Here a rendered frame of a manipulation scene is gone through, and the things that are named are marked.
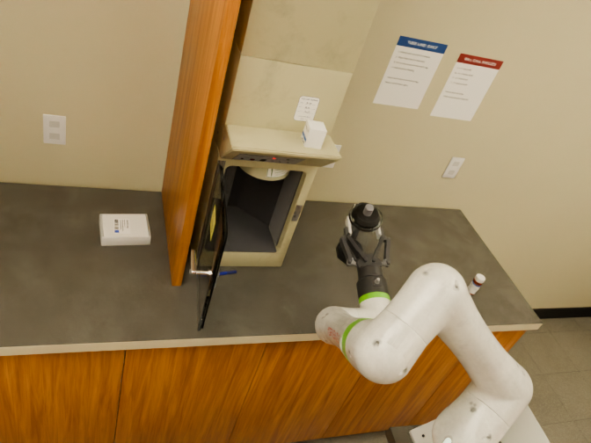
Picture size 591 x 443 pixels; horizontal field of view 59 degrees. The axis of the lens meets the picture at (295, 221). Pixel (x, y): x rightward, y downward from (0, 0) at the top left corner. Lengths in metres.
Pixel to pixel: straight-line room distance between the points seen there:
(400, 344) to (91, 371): 1.04
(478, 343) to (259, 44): 0.88
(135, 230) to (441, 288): 1.13
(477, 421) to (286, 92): 0.96
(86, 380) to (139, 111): 0.91
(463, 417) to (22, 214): 1.49
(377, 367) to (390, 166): 1.43
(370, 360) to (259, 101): 0.77
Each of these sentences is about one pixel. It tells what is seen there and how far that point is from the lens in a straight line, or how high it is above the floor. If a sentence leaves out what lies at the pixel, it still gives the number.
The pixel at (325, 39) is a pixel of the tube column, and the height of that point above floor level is 1.79.
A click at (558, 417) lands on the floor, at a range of 3.51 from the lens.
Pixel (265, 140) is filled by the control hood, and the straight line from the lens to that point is 1.44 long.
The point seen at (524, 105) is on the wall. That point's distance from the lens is 2.51.
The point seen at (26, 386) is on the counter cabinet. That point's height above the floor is 0.70.
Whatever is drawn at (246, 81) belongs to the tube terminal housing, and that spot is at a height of 1.64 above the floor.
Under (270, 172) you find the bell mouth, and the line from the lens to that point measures 1.63.
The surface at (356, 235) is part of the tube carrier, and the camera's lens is 1.68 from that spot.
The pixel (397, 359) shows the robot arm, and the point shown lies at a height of 1.49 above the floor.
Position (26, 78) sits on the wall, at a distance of 1.90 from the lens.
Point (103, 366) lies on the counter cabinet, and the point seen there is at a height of 0.78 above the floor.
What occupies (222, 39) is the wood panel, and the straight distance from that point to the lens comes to 1.26.
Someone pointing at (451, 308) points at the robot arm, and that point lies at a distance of 1.08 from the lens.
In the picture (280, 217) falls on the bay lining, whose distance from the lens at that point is 1.82.
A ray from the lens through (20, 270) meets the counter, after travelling 1.78.
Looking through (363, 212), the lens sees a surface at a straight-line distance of 1.64.
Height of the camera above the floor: 2.23
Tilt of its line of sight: 38 degrees down
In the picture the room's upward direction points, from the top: 20 degrees clockwise
